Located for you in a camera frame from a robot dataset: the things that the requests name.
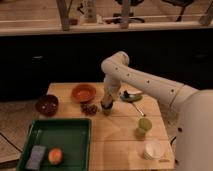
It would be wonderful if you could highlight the bunch of dark grapes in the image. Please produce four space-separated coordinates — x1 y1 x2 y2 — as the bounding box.
80 103 98 115

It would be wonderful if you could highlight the dark red bowl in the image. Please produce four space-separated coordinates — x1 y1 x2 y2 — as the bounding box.
35 94 59 117

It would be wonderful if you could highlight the black office chair base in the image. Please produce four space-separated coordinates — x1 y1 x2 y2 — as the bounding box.
105 12 146 25

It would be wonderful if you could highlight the white plastic cup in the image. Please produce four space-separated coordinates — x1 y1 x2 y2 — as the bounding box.
143 140 165 160

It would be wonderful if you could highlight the small metal cup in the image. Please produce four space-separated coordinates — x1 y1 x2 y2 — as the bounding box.
102 108 112 116

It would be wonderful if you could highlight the grey sponge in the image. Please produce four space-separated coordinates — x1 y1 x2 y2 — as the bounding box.
25 145 46 171

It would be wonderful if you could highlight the orange bowl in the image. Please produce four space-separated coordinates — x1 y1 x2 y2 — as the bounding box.
71 84 96 103

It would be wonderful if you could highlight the green plate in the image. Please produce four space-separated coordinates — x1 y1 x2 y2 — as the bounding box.
120 94 142 103

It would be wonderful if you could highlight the metal spoon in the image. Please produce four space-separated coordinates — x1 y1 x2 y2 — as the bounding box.
132 103 146 117

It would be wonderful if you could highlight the orange peach fruit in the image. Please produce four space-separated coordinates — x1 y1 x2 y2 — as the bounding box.
48 148 63 165

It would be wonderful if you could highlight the wooden table leg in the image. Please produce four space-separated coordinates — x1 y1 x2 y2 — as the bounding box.
120 0 130 29
56 0 70 31

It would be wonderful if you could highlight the black wooden-backed eraser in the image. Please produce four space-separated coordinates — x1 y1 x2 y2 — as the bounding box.
101 102 113 109

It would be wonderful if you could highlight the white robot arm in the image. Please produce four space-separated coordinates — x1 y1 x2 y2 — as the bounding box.
101 51 213 171

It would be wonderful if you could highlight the wooden table leg left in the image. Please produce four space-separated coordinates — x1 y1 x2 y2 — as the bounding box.
56 0 70 31

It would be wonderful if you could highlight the green plastic tray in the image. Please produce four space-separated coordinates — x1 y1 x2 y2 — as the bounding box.
16 118 91 171

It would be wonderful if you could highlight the green plastic cup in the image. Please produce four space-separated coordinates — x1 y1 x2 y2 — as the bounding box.
138 118 152 134

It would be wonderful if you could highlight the wooden table leg middle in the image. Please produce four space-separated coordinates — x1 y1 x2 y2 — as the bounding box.
120 0 130 29

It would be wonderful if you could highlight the black cable left floor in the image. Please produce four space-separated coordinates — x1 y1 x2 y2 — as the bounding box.
0 132 23 154

